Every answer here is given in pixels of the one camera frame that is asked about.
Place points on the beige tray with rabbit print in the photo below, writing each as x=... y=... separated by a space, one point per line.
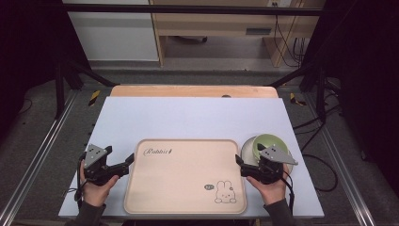
x=185 y=179

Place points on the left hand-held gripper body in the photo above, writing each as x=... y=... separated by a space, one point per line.
x=95 y=163

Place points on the black frame stand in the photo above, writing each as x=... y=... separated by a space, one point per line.
x=313 y=77
x=67 y=75

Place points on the person's right hand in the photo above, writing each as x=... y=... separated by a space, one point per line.
x=273 y=191

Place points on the white board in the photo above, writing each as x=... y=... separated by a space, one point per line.
x=188 y=119

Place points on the light green bowl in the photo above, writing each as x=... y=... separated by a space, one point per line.
x=247 y=150

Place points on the aluminium floor rail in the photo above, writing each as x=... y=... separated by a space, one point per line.
x=34 y=166
x=342 y=169

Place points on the black horizontal frame bar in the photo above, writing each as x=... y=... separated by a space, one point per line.
x=188 y=9

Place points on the white cabinet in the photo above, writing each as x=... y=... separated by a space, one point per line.
x=113 y=34

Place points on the yellow black tape strip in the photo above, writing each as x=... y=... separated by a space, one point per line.
x=94 y=97
x=294 y=98

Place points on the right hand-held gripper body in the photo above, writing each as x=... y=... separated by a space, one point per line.
x=269 y=169

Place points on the white power strip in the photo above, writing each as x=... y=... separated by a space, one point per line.
x=279 y=3

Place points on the wooden table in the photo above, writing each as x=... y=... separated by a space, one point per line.
x=188 y=91

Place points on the person's left hand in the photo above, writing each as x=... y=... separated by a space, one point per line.
x=94 y=194

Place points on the wooden desk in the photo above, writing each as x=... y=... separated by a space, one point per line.
x=219 y=22

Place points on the black curtain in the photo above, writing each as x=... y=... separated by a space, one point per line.
x=28 y=56
x=367 y=78

